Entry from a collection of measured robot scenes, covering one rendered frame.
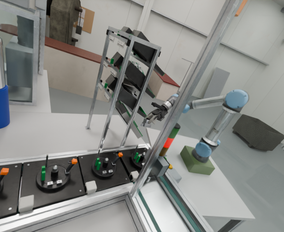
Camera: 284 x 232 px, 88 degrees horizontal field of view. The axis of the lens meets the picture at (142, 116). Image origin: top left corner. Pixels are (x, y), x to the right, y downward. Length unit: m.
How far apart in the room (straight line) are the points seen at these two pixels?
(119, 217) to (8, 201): 0.48
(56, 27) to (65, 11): 0.62
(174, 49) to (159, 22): 1.33
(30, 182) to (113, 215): 0.42
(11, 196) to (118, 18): 6.98
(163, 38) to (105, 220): 7.24
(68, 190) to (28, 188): 0.16
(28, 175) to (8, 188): 0.08
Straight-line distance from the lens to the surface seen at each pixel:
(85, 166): 0.91
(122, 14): 7.32
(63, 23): 6.23
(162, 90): 5.55
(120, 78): 0.82
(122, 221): 0.91
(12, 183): 0.87
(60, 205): 0.80
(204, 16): 8.21
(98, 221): 0.89
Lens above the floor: 1.66
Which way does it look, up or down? 26 degrees down
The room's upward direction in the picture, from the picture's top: 22 degrees clockwise
